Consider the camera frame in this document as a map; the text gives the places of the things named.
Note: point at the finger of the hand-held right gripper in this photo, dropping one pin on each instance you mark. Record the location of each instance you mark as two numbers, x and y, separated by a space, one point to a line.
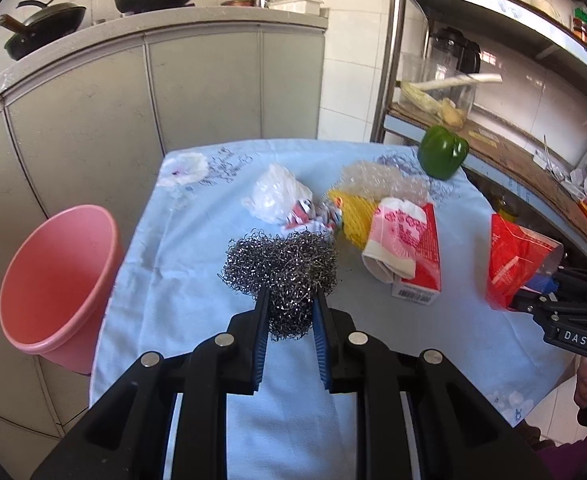
546 282
538 305

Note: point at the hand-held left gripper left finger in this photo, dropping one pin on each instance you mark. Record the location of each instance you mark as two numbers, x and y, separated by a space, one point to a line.
260 345

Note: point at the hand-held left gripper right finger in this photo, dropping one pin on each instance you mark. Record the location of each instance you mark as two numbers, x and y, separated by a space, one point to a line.
322 347

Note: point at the red plastic bag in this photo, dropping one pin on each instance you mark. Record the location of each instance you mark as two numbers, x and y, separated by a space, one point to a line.
506 255

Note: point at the steel wool scourer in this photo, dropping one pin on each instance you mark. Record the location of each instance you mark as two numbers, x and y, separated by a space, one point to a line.
273 265

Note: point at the red cardboard box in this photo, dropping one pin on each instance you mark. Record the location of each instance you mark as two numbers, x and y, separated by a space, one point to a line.
429 255

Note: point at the red patterned paper cup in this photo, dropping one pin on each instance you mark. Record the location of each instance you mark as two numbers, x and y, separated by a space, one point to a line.
393 240

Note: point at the pink plastic bucket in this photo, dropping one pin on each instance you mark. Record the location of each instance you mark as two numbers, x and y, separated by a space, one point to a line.
53 280

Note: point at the yellow oil bottle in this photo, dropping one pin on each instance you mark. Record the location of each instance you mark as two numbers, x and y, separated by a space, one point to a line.
507 210

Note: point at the light blue floral tablecloth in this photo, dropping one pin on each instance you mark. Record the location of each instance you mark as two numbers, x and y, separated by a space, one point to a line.
183 270

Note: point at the yellow mesh net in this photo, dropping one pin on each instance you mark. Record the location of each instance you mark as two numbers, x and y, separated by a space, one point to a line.
356 220

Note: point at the crumpled colourful wrapper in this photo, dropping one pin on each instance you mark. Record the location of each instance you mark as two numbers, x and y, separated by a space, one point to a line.
304 214

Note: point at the white plastic bag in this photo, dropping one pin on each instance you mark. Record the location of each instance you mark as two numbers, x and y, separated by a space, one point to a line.
273 192

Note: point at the green bell pepper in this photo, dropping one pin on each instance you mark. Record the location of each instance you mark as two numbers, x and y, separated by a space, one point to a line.
442 152

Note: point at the clear bubble wrap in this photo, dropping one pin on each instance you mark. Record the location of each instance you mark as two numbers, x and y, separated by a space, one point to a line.
378 177

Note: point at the ginger root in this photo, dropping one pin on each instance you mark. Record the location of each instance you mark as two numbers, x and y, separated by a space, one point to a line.
452 115

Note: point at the clear glass jar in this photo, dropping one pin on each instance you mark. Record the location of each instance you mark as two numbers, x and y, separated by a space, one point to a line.
461 97

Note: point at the long white root vegetable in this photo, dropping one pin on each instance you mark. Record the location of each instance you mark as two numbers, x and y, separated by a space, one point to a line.
466 80

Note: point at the black blender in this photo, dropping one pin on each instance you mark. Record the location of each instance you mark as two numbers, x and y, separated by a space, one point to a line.
453 47

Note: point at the metal shelf rack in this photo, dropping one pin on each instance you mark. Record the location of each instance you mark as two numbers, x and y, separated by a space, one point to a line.
503 15

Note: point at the white plastic container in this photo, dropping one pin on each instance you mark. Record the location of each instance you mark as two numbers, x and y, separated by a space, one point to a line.
298 6

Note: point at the black wok with lid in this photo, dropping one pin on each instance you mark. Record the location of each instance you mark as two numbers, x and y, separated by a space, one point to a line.
43 22

